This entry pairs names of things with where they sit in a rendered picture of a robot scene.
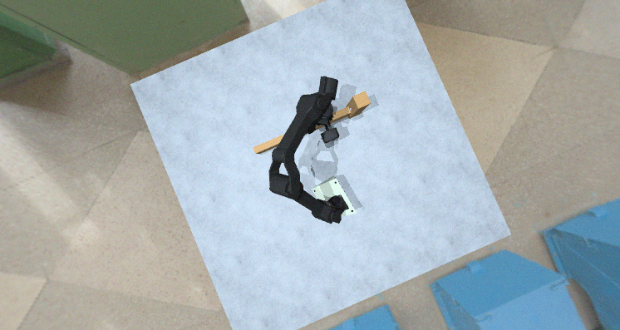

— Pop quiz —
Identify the brown wooden rail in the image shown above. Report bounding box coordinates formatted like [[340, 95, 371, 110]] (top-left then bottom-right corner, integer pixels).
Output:
[[253, 107, 351, 154]]

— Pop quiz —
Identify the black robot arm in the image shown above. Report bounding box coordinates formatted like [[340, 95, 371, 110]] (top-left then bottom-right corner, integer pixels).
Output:
[[268, 76, 349, 224]]

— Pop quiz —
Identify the brown wooden post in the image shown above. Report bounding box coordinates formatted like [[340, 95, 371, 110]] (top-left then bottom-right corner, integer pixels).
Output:
[[346, 91, 371, 119]]

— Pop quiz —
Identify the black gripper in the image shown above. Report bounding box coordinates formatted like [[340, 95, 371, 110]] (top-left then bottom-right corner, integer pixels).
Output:
[[318, 115, 339, 143]]

